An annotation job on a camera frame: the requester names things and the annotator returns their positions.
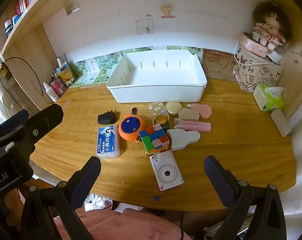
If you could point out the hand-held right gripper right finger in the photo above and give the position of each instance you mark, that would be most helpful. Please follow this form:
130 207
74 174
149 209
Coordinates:
216 180

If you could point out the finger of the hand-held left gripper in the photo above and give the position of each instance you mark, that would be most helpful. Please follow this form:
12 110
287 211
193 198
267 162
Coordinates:
17 118
48 116

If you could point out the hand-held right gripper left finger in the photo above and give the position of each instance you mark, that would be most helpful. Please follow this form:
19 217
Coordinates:
87 182

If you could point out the blue white floss packet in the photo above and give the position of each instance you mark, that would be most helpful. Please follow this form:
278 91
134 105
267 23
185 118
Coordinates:
107 142

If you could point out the white instant camera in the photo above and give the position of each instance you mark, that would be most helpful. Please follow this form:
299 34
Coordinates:
167 172

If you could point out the white bottle-shaped case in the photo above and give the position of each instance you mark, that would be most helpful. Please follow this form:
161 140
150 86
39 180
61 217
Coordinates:
183 138

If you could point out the pink hair clip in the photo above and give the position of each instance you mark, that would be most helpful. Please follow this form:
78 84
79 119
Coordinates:
196 127

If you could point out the black charger plug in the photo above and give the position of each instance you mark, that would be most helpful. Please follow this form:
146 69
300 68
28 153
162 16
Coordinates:
106 118

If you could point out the beige wedge case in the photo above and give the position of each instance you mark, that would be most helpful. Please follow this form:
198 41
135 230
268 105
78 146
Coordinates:
188 115

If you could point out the pink leather pouch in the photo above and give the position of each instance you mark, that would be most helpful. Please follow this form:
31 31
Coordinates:
202 110

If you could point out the multicoloured puzzle cube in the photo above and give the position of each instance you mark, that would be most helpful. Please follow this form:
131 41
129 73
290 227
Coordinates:
153 138

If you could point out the round beige compact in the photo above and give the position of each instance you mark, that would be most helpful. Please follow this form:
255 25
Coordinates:
173 107

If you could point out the clear stickered plastic box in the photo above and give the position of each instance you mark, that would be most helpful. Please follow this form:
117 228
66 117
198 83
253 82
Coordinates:
157 110

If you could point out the white plastic storage box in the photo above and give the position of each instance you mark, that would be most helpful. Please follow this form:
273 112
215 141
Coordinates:
153 80

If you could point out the white printed plastic bag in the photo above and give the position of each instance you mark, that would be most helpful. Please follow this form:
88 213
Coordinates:
98 201

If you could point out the red packet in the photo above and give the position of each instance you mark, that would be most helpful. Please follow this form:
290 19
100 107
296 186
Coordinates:
57 87

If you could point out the yellow black gadget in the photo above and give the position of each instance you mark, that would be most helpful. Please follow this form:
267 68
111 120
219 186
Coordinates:
3 70

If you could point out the pink fleece clothing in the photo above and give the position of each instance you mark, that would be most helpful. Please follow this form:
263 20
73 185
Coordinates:
116 225

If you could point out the wooden desk hutch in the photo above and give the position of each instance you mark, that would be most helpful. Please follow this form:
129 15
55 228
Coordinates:
23 62

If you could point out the white carton box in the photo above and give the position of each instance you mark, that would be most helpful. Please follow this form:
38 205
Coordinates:
91 72

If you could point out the white rectangular block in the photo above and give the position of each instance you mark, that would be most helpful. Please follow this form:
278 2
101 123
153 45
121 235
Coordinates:
281 123

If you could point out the white medicine bottle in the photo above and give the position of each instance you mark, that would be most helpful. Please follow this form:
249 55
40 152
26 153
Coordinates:
8 27
16 20

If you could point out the green tissue box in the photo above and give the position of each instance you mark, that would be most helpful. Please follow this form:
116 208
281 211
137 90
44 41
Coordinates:
266 100

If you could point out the printed canvas bag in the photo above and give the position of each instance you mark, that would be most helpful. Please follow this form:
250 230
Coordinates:
253 77

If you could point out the brown cartoon cardboard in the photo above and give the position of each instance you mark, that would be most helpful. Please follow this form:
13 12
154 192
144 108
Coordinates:
216 65

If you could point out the row of books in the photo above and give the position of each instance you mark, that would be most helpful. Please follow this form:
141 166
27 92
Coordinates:
23 3

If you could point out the clear square adhesive hook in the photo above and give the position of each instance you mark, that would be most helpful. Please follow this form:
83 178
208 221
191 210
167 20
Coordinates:
144 26

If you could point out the white charger adapter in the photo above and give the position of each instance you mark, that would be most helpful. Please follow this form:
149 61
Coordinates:
275 56

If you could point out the pink round tin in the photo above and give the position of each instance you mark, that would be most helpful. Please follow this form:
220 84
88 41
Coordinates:
251 45

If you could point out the rag doll with brown hair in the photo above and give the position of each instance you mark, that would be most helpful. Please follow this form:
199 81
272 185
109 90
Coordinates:
268 27

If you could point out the yellow bear wall hook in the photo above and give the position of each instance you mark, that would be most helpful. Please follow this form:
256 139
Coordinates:
167 10

